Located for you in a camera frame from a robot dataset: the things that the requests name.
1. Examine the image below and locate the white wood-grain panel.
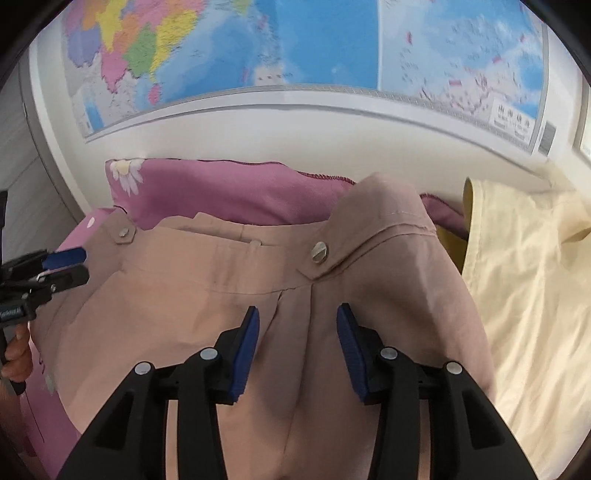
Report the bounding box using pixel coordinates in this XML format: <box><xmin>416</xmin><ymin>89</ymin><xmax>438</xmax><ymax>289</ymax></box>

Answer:
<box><xmin>0</xmin><ymin>65</ymin><xmax>88</xmax><ymax>259</ymax></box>

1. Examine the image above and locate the cream yellow garment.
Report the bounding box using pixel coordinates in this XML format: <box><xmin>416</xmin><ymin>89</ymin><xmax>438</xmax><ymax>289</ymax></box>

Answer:
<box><xmin>434</xmin><ymin>178</ymin><xmax>591</xmax><ymax>478</ymax></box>

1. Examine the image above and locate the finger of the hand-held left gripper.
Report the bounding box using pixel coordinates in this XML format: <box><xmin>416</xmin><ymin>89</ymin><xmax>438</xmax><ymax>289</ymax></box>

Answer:
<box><xmin>45</xmin><ymin>247</ymin><xmax>89</xmax><ymax>269</ymax></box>
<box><xmin>44</xmin><ymin>264</ymin><xmax>91</xmax><ymax>297</ymax></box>

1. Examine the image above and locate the colourful wall map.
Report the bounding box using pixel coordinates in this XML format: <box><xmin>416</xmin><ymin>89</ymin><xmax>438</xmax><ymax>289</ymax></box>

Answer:
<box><xmin>62</xmin><ymin>0</ymin><xmax>555</xmax><ymax>155</ymax></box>

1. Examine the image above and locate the pink daisy print bed sheet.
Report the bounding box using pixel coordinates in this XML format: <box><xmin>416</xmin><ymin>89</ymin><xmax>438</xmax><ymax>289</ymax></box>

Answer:
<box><xmin>21</xmin><ymin>208</ymin><xmax>125</xmax><ymax>480</ymax></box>

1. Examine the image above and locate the person's left hand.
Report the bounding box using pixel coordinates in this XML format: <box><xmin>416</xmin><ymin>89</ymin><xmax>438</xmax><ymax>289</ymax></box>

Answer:
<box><xmin>0</xmin><ymin>323</ymin><xmax>34</xmax><ymax>393</ymax></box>

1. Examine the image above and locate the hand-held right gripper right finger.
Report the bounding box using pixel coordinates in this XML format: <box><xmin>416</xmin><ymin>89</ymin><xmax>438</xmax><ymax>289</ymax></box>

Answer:
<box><xmin>336</xmin><ymin>302</ymin><xmax>539</xmax><ymax>480</ymax></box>

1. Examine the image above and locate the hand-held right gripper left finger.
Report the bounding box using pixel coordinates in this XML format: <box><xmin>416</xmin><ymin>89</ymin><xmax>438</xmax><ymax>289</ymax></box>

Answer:
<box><xmin>56</xmin><ymin>305</ymin><xmax>262</xmax><ymax>480</ymax></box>

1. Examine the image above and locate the dusty pink zip jacket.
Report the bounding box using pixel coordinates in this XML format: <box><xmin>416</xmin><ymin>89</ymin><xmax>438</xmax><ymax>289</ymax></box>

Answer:
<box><xmin>30</xmin><ymin>172</ymin><xmax>497</xmax><ymax>480</ymax></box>

